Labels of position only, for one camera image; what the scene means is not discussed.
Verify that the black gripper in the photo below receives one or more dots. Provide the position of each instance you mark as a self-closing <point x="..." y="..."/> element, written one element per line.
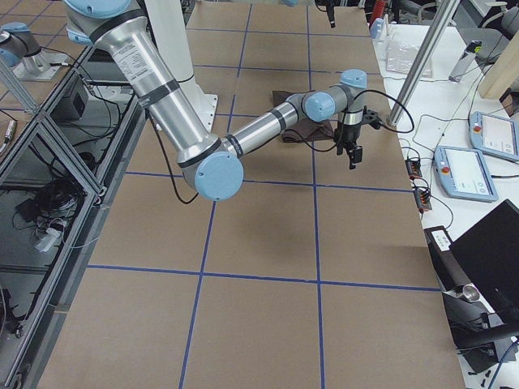
<point x="330" y="12"/>
<point x="348" y="134"/>

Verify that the dark brown t-shirt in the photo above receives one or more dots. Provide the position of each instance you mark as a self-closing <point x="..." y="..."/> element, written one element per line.
<point x="305" y="129"/>

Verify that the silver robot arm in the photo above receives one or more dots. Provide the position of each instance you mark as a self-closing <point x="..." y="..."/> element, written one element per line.
<point x="292" y="3"/>
<point x="147" y="41"/>

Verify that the red cylinder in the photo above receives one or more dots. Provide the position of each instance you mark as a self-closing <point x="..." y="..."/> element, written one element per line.
<point x="378" y="10"/>

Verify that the clear plastic bag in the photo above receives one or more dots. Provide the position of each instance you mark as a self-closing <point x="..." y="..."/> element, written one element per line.
<point x="400" y="56"/>

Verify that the near blue teach pendant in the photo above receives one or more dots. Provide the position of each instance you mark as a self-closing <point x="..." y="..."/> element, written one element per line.
<point x="463" y="174"/>

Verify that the blue teach pendant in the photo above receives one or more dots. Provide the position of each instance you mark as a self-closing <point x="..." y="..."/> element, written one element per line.
<point x="463" y="174"/>
<point x="494" y="135"/>

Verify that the far blue teach pendant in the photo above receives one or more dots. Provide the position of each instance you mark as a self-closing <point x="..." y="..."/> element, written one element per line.
<point x="494" y="135"/>

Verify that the black box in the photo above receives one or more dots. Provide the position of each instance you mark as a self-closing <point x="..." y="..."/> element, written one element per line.
<point x="479" y="276"/>

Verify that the aluminium frame post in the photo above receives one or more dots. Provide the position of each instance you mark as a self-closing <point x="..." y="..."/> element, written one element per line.
<point x="442" y="18"/>

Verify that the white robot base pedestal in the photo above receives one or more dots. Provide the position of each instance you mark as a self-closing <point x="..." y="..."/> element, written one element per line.
<point x="168" y="26"/>

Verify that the aluminium frame rack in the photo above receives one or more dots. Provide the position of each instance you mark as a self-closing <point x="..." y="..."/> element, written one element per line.
<point x="59" y="176"/>

